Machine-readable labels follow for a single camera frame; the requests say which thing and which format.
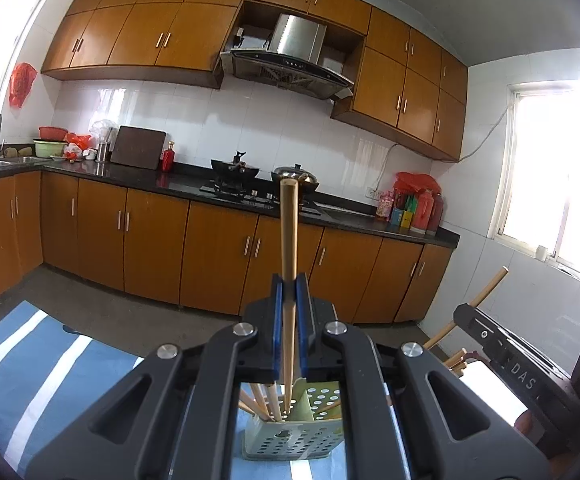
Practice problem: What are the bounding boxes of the dark cutting board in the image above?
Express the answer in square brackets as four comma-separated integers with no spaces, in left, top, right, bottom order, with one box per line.
[111,126,166,170]

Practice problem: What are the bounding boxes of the upper wooden kitchen cabinets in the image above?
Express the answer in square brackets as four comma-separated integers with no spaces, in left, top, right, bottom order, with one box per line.
[42,0,468,162]

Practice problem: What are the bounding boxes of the leaning chopstick in holder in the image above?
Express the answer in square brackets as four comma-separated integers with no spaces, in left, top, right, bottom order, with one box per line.
[239,389,261,417]

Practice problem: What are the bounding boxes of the lower wooden kitchen cabinets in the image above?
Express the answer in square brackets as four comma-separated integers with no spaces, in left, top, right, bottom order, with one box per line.
[0,169,454,324]

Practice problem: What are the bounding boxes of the red hanging bag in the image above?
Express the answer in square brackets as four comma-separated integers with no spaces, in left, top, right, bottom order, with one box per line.
[8,62,38,110]

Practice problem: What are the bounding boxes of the red bottle on counter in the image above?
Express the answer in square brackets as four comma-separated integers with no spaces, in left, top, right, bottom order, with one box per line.
[161,141,176,172]

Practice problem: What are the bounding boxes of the wooden kitchen cabinets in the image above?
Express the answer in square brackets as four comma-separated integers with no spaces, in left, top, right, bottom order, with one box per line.
[0,169,454,324]
[42,0,468,162]

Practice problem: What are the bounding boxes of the black wok left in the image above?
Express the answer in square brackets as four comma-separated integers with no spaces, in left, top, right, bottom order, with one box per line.
[211,151,259,193]

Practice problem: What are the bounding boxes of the black lidded wok right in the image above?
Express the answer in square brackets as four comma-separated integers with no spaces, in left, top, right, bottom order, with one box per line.
[270,164,319,193]

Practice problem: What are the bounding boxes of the blue white striped tablecloth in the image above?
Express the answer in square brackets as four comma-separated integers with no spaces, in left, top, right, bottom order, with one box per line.
[0,300,351,480]

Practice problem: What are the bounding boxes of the red basin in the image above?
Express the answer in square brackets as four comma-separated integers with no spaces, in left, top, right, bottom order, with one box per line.
[38,126,68,142]

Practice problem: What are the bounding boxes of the steel range hood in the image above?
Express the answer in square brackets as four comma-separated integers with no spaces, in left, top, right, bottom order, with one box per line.
[220,13,354,101]

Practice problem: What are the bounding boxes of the green perforated utensil holder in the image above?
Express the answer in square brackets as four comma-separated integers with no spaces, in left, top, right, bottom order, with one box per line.
[242,378,344,462]

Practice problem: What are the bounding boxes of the green basin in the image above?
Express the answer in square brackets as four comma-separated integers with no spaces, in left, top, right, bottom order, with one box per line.
[34,139,67,158]

